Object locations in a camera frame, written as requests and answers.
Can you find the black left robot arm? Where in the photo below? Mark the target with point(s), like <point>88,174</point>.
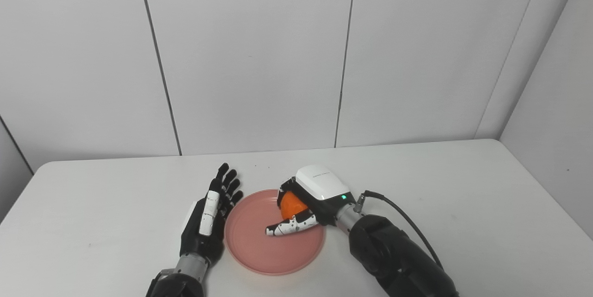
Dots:
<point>180,283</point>

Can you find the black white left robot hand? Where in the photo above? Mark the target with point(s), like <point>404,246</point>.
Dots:
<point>192,241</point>

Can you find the orange fruit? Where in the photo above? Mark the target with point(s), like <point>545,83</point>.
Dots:
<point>293,205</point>

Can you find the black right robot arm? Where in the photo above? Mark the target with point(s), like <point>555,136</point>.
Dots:
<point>394,255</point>

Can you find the pink round plate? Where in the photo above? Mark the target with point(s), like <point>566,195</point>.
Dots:
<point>259,250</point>

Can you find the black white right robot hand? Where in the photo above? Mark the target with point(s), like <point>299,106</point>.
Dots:
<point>322,186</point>

